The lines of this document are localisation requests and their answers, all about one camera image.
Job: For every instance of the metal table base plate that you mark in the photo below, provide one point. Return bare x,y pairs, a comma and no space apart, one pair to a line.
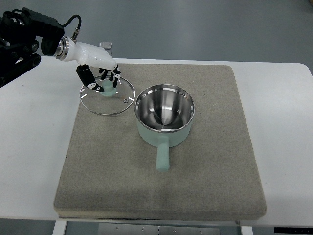
132,229

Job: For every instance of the black control panel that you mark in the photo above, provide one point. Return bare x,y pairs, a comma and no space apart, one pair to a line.
293,230

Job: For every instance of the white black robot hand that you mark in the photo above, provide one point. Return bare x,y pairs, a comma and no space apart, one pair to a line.
87,56

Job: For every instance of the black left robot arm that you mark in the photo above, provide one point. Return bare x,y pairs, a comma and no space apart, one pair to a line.
22,32

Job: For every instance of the mint green saucepan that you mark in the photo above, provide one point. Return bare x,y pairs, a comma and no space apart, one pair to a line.
164,116

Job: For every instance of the glass lid with green knob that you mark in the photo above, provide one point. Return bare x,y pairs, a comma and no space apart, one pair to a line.
111,101

